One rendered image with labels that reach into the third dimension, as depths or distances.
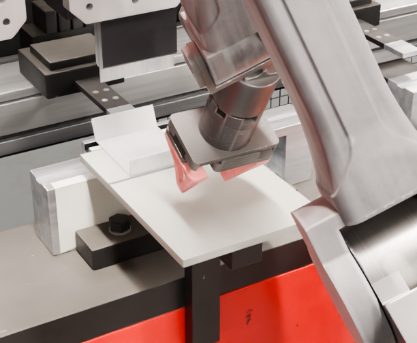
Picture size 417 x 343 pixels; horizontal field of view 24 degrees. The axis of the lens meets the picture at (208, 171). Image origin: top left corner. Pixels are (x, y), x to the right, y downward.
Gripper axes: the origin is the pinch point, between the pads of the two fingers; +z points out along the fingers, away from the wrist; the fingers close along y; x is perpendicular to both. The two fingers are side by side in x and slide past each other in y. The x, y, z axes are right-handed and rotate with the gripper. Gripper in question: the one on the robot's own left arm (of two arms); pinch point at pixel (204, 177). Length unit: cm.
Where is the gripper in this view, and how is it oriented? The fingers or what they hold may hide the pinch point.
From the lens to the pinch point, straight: 109.6
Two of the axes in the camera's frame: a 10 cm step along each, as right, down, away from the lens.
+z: -2.5, 5.6, 7.9
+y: -8.7, 2.3, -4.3
